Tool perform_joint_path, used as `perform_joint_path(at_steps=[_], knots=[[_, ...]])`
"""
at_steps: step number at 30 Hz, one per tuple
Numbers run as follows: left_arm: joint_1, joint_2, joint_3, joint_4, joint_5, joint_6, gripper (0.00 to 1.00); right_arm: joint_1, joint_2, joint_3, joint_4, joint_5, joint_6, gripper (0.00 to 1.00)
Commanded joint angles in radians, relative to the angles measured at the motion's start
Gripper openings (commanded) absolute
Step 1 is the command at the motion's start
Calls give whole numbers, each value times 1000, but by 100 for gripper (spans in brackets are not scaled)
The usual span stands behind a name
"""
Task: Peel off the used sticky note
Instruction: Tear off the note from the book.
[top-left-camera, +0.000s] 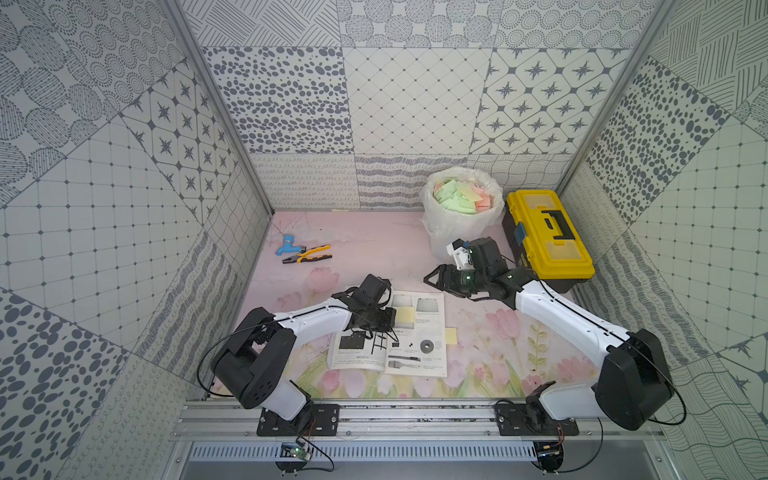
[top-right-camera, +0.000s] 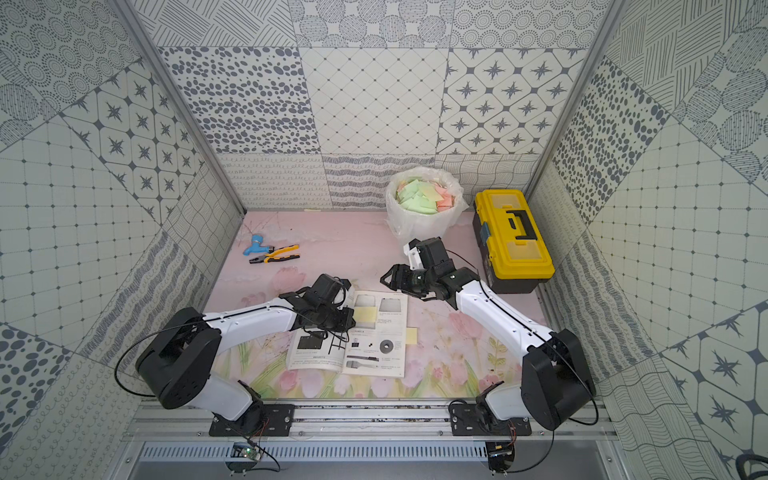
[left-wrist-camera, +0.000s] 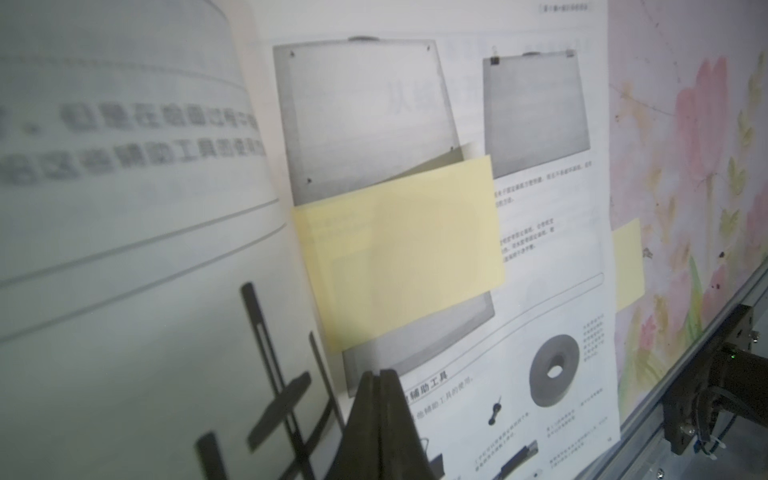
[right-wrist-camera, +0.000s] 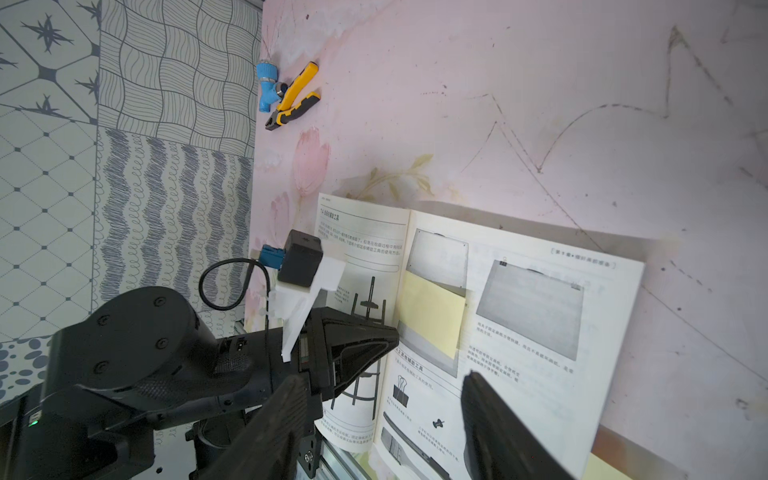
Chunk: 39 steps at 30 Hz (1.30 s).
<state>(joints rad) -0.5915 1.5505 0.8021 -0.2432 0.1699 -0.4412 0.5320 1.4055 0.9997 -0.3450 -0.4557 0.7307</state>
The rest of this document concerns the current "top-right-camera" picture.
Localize sketch tutorial book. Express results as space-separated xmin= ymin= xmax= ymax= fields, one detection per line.
xmin=286 ymin=291 xmax=408 ymax=378

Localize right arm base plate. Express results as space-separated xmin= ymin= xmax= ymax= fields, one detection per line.
xmin=447 ymin=399 xmax=532 ymax=438

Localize floral pink table mat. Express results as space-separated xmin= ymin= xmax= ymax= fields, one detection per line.
xmin=200 ymin=211 xmax=521 ymax=399

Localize yellow sticky note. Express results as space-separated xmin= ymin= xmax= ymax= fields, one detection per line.
xmin=353 ymin=306 xmax=378 ymax=329
xmin=406 ymin=327 xmax=418 ymax=345

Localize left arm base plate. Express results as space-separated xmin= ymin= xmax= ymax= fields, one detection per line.
xmin=209 ymin=404 xmax=296 ymax=438

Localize yellow black pliers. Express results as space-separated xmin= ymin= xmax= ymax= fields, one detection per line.
xmin=249 ymin=244 xmax=300 ymax=264

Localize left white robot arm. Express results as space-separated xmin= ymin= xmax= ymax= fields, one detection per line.
xmin=135 ymin=274 xmax=356 ymax=431

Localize blue plastic faucet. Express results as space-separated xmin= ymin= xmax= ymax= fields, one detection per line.
xmin=243 ymin=234 xmax=274 ymax=257

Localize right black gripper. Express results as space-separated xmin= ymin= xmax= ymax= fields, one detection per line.
xmin=379 ymin=265 xmax=435 ymax=299

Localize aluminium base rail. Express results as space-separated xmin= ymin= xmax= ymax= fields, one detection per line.
xmin=122 ymin=398 xmax=619 ymax=442

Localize yellow black toolbox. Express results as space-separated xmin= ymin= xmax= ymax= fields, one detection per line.
xmin=473 ymin=189 xmax=555 ymax=294

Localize white trash bin with liner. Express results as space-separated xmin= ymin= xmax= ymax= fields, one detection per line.
xmin=385 ymin=167 xmax=468 ymax=245

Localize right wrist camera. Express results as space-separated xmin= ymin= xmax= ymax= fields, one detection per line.
xmin=403 ymin=239 xmax=425 ymax=270

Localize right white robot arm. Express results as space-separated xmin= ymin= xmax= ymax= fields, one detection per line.
xmin=380 ymin=237 xmax=596 ymax=431

